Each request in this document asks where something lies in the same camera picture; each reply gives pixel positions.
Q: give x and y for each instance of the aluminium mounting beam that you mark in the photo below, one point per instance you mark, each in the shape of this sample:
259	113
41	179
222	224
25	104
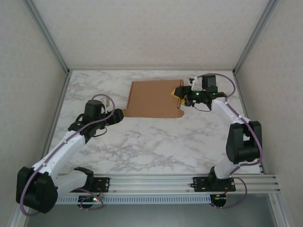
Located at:
151	184

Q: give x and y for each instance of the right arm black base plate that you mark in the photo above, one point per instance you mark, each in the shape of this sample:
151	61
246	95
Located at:
201	184

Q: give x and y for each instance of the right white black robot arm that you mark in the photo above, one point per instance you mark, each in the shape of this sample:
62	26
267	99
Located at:
243	146

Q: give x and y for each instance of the aluminium table side rail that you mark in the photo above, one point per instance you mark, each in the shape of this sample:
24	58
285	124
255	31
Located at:
241	94
62	94

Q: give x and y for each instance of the aluminium frame post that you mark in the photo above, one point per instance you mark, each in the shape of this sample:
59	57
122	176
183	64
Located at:
17	221
48	35
278	212
255	35

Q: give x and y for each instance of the brown cardboard box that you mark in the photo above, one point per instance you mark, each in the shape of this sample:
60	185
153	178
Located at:
154	99

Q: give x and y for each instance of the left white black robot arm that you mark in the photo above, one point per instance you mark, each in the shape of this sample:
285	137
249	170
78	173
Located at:
64	151

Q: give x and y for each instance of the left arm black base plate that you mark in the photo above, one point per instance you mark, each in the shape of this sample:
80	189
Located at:
104	184

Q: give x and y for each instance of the aluminium frame cross rail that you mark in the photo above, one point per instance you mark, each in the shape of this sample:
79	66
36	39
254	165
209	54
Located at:
151	69

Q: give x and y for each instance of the lower aluminium frame post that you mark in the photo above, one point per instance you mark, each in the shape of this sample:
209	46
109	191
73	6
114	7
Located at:
278	212
17	221

